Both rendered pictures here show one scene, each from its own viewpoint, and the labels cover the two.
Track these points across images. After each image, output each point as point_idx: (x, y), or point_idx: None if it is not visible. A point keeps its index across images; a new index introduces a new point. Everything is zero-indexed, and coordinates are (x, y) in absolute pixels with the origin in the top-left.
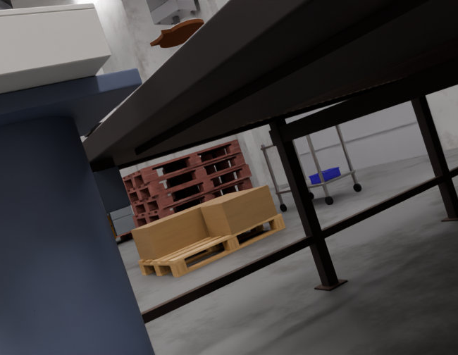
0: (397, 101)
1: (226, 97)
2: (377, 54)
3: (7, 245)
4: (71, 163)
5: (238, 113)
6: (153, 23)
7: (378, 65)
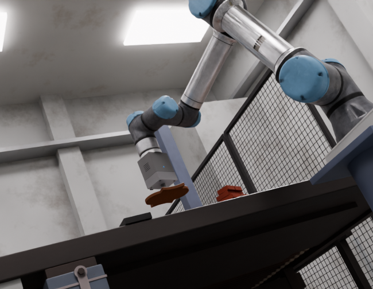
0: None
1: (223, 238)
2: (240, 257)
3: None
4: None
5: (155, 276)
6: (159, 178)
7: (179, 288)
